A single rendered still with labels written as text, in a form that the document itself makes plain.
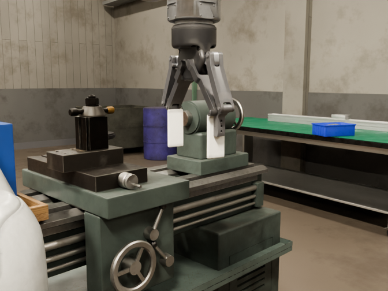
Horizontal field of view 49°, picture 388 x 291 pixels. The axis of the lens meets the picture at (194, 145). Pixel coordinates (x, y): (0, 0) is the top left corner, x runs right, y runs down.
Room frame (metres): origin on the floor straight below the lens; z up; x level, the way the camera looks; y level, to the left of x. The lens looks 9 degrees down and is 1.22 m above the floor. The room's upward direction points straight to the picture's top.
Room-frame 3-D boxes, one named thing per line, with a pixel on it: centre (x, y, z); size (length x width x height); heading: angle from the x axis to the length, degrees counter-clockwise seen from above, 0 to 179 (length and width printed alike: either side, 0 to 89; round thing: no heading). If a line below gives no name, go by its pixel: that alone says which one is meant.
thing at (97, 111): (1.29, 0.31, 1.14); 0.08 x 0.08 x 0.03
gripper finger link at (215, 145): (0.67, -0.03, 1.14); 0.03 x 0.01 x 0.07; 120
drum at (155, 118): (6.78, 0.55, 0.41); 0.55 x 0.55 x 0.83
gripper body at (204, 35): (0.72, 0.00, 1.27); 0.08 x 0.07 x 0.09; 30
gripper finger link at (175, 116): (0.78, 0.03, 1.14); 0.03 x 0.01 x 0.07; 120
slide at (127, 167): (1.33, 0.35, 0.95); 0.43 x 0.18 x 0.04; 45
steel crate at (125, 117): (7.37, 1.38, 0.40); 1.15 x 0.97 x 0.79; 127
